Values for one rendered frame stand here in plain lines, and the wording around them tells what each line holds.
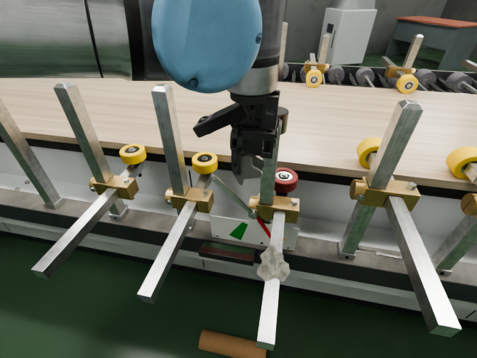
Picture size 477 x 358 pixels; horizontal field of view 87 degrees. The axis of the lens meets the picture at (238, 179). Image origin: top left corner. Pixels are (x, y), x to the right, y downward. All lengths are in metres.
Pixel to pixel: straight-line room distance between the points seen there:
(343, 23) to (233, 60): 5.22
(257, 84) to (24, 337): 1.62
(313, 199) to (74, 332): 1.30
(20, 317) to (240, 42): 1.75
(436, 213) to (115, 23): 1.03
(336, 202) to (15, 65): 0.90
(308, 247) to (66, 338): 1.25
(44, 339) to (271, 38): 1.61
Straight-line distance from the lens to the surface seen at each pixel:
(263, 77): 0.41
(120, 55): 0.22
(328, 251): 0.83
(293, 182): 0.71
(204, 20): 0.21
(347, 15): 5.45
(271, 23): 0.40
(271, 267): 0.56
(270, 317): 0.52
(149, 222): 0.91
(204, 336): 1.35
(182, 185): 0.71
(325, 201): 0.96
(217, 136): 0.92
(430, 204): 1.04
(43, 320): 1.75
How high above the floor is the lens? 1.34
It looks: 39 degrees down
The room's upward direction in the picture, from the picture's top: straight up
